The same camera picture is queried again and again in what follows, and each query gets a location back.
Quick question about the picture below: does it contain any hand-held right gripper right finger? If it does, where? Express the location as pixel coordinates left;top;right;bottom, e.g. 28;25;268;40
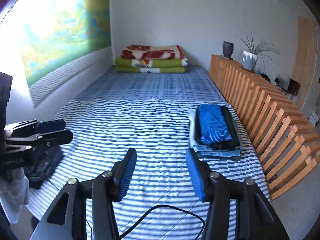
185;147;290;240

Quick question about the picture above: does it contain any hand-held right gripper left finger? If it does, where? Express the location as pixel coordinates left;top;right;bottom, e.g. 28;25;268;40
31;147;137;240

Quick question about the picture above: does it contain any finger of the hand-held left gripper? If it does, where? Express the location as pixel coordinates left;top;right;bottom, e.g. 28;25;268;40
28;129;74;147
30;119;67;135

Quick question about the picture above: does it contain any dark clothes pile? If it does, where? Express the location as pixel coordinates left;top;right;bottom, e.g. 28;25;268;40
24;145;64;190

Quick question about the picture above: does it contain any blue underwear with grey waistband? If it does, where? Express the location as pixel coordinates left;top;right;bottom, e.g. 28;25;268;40
197;104;233;145

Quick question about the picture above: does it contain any person's left forearm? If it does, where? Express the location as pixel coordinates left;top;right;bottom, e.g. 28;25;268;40
0;169;30;224

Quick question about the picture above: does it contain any light blue folded garment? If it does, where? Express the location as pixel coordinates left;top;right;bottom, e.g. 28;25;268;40
189;109;244;159

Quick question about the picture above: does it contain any blue white striped bed cover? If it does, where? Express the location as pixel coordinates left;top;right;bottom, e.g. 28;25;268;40
30;65;272;240

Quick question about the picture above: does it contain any grey striped folded garment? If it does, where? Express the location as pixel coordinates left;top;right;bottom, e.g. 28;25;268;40
197;120;245;161

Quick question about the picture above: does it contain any black folded garment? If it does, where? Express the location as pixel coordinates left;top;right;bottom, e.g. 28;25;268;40
194;106;241;151

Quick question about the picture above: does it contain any red white folded blanket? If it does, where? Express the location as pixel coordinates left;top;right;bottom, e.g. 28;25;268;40
121;44;188;63

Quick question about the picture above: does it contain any plant in white pot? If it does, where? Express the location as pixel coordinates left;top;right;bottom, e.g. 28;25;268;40
240;33;280;72

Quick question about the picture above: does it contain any dark grey vase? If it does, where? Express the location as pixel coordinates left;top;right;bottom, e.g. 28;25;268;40
222;41;234;60

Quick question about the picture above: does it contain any white box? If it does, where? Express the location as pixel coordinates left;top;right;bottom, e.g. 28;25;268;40
277;74;290;90

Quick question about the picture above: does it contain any dark brown box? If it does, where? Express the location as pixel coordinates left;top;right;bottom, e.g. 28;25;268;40
287;78;300;95

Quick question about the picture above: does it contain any wooden door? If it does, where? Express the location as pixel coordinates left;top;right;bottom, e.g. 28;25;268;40
291;17;318;117

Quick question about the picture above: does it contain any black cable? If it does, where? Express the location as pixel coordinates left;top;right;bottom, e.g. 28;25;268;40
86;204;205;240

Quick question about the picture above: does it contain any wooden slatted bed rail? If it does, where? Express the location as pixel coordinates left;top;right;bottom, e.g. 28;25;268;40
209;54;320;200

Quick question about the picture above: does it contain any wall map poster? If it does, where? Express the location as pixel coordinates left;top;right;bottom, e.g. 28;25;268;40
21;0;112;108

